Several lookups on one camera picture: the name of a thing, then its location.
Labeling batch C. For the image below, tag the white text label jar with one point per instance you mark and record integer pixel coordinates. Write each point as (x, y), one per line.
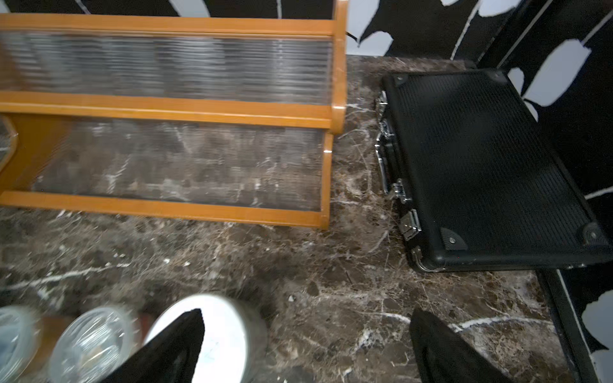
(235, 337)

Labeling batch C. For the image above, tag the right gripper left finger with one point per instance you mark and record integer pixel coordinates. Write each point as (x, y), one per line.
(171, 356)

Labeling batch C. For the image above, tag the black flat case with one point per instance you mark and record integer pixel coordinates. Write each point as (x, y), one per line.
(478, 185)

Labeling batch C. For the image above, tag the orange three-tier shelf rack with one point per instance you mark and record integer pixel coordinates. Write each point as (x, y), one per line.
(34, 120)

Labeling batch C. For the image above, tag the white green label jar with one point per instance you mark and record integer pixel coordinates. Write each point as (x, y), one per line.
(95, 344)

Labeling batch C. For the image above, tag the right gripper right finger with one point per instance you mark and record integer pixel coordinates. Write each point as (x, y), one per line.
(443, 356)

